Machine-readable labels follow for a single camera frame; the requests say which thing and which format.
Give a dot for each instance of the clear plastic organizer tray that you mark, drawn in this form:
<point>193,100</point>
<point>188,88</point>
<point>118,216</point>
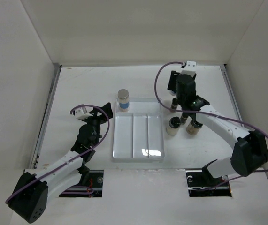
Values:
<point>138,132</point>

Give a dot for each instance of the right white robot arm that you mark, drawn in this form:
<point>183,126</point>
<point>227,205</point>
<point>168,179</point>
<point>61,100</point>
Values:
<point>249,147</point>

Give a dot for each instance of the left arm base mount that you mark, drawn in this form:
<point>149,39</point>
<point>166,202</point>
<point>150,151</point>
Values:
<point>89,186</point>

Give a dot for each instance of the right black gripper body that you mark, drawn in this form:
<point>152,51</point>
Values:
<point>180,99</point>

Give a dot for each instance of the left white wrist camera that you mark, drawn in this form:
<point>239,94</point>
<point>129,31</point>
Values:
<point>80,111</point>

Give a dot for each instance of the small black-lid spice bottle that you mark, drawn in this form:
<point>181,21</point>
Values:
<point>174,105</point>

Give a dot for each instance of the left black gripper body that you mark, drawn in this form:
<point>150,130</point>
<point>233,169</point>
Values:
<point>95,123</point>

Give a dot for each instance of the black-lid tan spice jar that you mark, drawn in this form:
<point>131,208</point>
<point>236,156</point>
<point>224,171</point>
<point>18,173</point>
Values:
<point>194,127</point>

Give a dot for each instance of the black-lid white spice jar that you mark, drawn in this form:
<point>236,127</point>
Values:
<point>173,126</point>

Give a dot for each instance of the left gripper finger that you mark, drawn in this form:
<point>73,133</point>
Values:
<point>100,115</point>
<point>84,118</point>

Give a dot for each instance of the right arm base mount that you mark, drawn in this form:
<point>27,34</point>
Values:
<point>202,184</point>

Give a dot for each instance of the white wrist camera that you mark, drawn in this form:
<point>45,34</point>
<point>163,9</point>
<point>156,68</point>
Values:
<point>189,68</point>
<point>80,111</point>

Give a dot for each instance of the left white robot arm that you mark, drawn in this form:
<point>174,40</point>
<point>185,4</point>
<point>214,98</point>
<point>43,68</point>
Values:
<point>33,191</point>

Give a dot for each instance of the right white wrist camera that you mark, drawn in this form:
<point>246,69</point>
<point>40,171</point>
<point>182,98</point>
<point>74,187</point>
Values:
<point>189,68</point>

